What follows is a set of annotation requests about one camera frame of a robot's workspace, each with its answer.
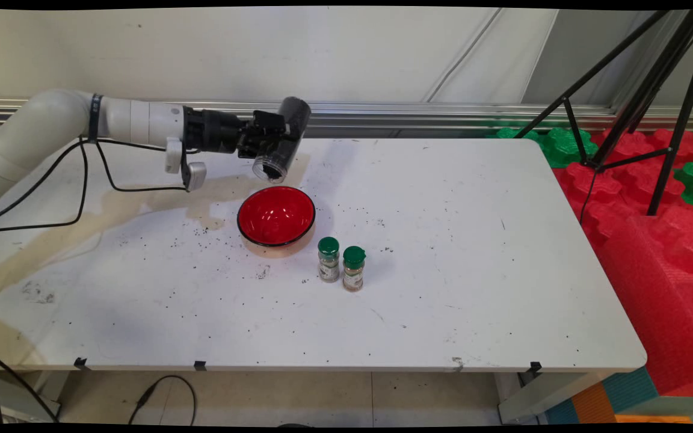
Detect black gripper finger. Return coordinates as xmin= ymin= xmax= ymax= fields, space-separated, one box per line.
xmin=253 ymin=109 xmax=288 ymax=137
xmin=238 ymin=135 xmax=276 ymax=159

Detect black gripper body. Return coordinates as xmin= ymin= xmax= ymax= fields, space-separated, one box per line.
xmin=182 ymin=106 xmax=246 ymax=155

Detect clear jar with dark grains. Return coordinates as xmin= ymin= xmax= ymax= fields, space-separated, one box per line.
xmin=252 ymin=96 xmax=312 ymax=185

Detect red bowl with black rim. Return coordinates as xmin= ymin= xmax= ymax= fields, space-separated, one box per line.
xmin=237 ymin=186 xmax=316 ymax=258

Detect spice jar with green lid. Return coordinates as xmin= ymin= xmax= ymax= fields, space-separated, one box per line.
xmin=317 ymin=236 xmax=341 ymax=283
xmin=342 ymin=245 xmax=367 ymax=293

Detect black tripod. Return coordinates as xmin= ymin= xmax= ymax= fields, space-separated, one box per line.
xmin=514 ymin=9 xmax=693 ymax=224

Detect red and green foam mats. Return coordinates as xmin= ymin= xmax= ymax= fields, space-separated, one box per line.
xmin=551 ymin=127 xmax=693 ymax=398

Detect orange foam mat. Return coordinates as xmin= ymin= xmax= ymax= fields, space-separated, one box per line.
xmin=571 ymin=382 xmax=693 ymax=425

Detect teal foam mat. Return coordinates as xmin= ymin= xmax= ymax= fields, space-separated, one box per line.
xmin=544 ymin=366 xmax=661 ymax=425

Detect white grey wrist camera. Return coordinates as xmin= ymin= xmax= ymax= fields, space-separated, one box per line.
xmin=164 ymin=137 xmax=208 ymax=192

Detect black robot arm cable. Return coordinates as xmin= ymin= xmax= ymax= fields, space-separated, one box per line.
xmin=0 ymin=137 xmax=200 ymax=235

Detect aluminium rail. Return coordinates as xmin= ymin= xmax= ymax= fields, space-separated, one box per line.
xmin=0 ymin=98 xmax=693 ymax=138

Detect white wall conduit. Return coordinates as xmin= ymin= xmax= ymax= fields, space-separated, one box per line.
xmin=423 ymin=7 xmax=504 ymax=103

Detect black floor cable with plug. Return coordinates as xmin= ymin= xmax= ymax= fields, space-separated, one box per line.
xmin=128 ymin=375 xmax=196 ymax=425

